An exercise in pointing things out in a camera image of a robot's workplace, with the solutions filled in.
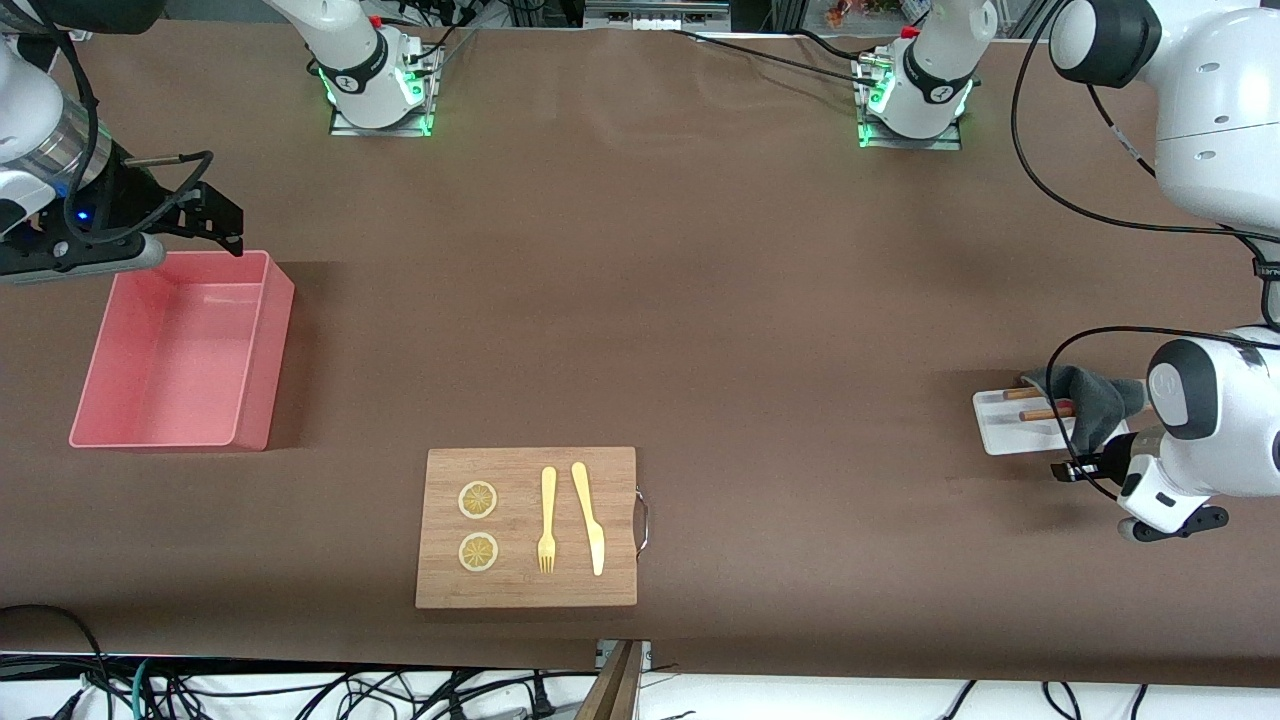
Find grey cloth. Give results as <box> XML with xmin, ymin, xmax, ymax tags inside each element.
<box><xmin>1022</xmin><ymin>364</ymin><xmax>1151</xmax><ymax>463</ymax></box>

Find white rack base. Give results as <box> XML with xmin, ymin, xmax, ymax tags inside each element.
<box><xmin>972</xmin><ymin>385</ymin><xmax>1133</xmax><ymax>457</ymax></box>

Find pink plastic bin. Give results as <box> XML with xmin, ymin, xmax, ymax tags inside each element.
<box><xmin>68</xmin><ymin>250</ymin><xmax>297</xmax><ymax>453</ymax></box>

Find yellow plastic fork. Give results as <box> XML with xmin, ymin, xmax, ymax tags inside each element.
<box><xmin>537</xmin><ymin>466</ymin><xmax>558</xmax><ymax>575</ymax></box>

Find wooden cutting board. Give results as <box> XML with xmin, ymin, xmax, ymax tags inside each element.
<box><xmin>414</xmin><ymin>446</ymin><xmax>652</xmax><ymax>610</ymax></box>

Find yellow plastic knife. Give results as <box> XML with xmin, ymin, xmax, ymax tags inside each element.
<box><xmin>571</xmin><ymin>461</ymin><xmax>606</xmax><ymax>577</ymax></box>

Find aluminium table profile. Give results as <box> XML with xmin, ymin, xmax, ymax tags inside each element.
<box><xmin>575</xmin><ymin>640</ymin><xmax>646</xmax><ymax>720</ymax></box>

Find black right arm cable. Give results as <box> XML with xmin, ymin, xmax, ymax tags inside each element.
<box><xmin>35</xmin><ymin>0</ymin><xmax>217</xmax><ymax>241</ymax></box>

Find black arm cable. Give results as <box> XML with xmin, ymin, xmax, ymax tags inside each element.
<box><xmin>1010</xmin><ymin>0</ymin><xmax>1280</xmax><ymax>501</ymax></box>
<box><xmin>35</xmin><ymin>0</ymin><xmax>217</xmax><ymax>241</ymax></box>

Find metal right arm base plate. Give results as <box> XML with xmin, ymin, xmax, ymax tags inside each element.
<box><xmin>329</xmin><ymin>40</ymin><xmax>435</xmax><ymax>139</ymax></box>

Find black base connector cables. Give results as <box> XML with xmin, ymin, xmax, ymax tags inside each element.
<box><xmin>395</xmin><ymin>0</ymin><xmax>483</xmax><ymax>76</ymax></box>

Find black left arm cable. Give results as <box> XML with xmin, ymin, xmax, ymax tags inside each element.
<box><xmin>1010</xmin><ymin>0</ymin><xmax>1280</xmax><ymax>501</ymax></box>

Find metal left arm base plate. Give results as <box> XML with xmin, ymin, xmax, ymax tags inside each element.
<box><xmin>857</xmin><ymin>55</ymin><xmax>964</xmax><ymax>152</ymax></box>

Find thick black cable loop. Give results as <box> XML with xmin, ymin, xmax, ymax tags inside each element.
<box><xmin>0</xmin><ymin>604</ymin><xmax>113</xmax><ymax>720</ymax></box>

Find aluminium frame bar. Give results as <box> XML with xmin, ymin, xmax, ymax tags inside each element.
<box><xmin>583</xmin><ymin>0</ymin><xmax>732</xmax><ymax>31</ymax></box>

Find green cable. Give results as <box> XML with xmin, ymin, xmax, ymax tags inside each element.
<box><xmin>128</xmin><ymin>658</ymin><xmax>159</xmax><ymax>720</ymax></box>

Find short black table cable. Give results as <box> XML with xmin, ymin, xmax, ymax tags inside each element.
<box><xmin>788</xmin><ymin>27</ymin><xmax>886</xmax><ymax>66</ymax></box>

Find metal profile bracket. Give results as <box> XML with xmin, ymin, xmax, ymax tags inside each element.
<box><xmin>596</xmin><ymin>640</ymin><xmax>653</xmax><ymax>673</ymax></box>

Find long black table cable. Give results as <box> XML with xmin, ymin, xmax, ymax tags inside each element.
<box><xmin>668</xmin><ymin>27</ymin><xmax>871</xmax><ymax>79</ymax></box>

